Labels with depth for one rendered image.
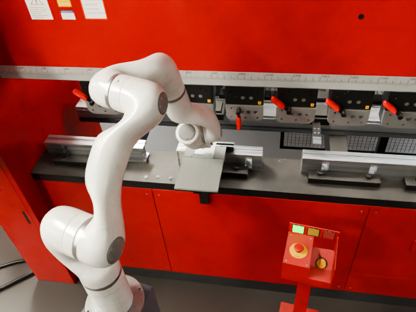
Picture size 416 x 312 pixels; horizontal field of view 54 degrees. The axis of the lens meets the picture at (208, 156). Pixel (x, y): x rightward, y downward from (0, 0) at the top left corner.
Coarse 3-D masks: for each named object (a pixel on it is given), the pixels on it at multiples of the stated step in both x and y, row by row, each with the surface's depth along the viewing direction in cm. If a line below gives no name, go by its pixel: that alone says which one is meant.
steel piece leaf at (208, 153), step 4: (204, 148) 182; (208, 148) 182; (212, 148) 182; (196, 152) 180; (200, 152) 180; (204, 152) 180; (208, 152) 180; (212, 152) 180; (196, 156) 178; (200, 156) 178; (204, 156) 177; (208, 156) 177; (212, 156) 178
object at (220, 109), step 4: (216, 100) 204; (216, 104) 199; (220, 104) 199; (224, 104) 201; (216, 108) 197; (220, 108) 197; (224, 108) 199; (216, 112) 196; (220, 112) 196; (224, 112) 200; (220, 116) 196
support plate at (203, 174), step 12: (192, 156) 179; (216, 156) 178; (180, 168) 174; (192, 168) 174; (204, 168) 173; (216, 168) 173; (180, 180) 169; (192, 180) 169; (204, 180) 168; (216, 180) 168; (216, 192) 164
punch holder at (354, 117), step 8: (336, 96) 152; (344, 96) 151; (352, 96) 151; (360, 96) 150; (368, 96) 150; (344, 104) 154; (352, 104) 153; (360, 104) 152; (368, 104) 152; (328, 112) 158; (336, 112) 156; (352, 112) 155; (360, 112) 155; (368, 112) 154; (328, 120) 160; (336, 120) 159; (344, 120) 158; (352, 120) 158; (360, 120) 157
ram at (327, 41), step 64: (0, 0) 147; (128, 0) 139; (192, 0) 135; (256, 0) 132; (320, 0) 129; (384, 0) 125; (0, 64) 168; (64, 64) 162; (192, 64) 153; (256, 64) 148; (320, 64) 144; (384, 64) 140
